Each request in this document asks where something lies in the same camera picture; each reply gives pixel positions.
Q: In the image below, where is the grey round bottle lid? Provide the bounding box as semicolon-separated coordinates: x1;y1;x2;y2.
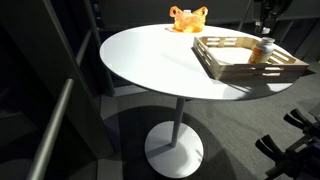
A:
259;37;276;48

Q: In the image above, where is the orange plastic bag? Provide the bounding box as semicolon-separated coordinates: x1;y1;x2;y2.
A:
168;5;209;34

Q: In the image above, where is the white pill bottle orange label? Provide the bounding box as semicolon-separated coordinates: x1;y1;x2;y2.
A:
247;43;275;65

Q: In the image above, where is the grey metal handrail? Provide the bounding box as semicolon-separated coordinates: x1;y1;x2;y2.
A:
75;29;93;66
26;78;75;180

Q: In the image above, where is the white table pedestal base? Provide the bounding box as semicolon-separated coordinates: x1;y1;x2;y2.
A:
144;97;205;179

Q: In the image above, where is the light wooden slotted tray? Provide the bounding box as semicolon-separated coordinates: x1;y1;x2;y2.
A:
192;35;310;81

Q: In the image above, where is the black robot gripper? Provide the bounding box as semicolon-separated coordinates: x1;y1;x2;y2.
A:
252;0;284;35

